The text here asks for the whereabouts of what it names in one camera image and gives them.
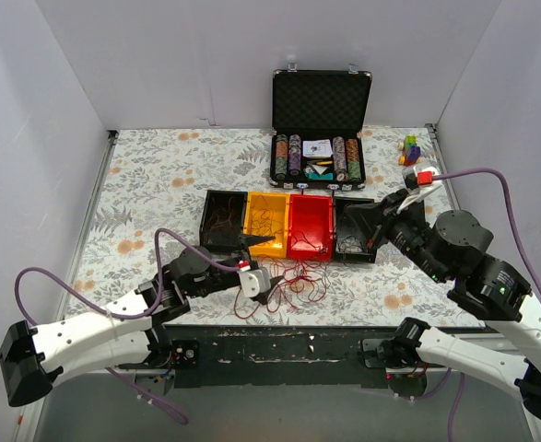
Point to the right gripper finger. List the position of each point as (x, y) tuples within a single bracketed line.
[(367, 216), (377, 238)]

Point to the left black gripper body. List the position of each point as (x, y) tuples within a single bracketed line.
[(244, 257)]

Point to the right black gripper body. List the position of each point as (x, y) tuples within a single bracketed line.
[(385, 221)]

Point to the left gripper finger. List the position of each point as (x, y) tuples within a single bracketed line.
[(247, 241), (263, 298)]

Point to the black bin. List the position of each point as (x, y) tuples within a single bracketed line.
[(349, 245), (222, 220)]

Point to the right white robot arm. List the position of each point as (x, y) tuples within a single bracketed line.
[(496, 294)]

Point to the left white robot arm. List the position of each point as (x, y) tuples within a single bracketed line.
[(36, 358)]

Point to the yellow bin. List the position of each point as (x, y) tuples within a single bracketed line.
[(267, 216)]

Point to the red bin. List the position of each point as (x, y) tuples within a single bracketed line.
[(310, 228)]

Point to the colourful toy block car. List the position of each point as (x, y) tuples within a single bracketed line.
[(410, 151)]

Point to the playing card deck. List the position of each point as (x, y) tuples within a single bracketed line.
[(317, 148)]

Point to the floral table mat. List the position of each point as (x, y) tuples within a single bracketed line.
[(159, 178)]

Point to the black poker chip case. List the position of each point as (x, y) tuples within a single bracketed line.
[(314, 105)]

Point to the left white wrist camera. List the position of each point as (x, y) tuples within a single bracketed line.
[(254, 280)]

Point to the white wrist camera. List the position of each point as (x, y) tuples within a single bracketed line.
[(254, 280), (420, 181)]

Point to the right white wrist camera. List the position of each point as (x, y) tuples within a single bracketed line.
[(420, 181)]

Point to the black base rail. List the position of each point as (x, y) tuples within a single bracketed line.
[(270, 356)]

